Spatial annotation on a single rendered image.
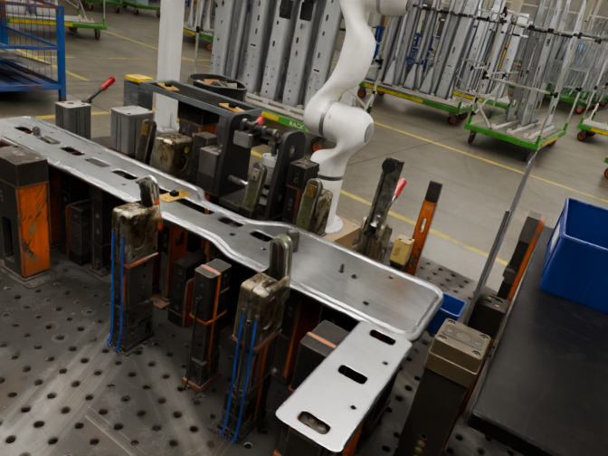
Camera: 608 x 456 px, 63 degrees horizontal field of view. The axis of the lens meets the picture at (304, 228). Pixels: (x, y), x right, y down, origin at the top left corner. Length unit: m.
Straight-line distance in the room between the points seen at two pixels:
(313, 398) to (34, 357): 0.70
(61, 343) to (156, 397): 0.27
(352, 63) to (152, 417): 1.10
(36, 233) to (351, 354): 0.91
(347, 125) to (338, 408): 1.00
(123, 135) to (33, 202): 0.31
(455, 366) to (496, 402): 0.08
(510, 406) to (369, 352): 0.22
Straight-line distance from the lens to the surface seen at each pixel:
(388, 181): 1.11
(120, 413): 1.10
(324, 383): 0.76
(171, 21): 5.12
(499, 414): 0.78
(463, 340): 0.84
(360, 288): 1.00
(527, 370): 0.90
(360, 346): 0.84
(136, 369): 1.19
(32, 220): 1.41
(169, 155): 1.41
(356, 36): 1.59
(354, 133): 1.55
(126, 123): 1.51
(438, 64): 9.09
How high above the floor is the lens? 1.50
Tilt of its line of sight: 25 degrees down
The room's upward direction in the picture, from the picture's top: 11 degrees clockwise
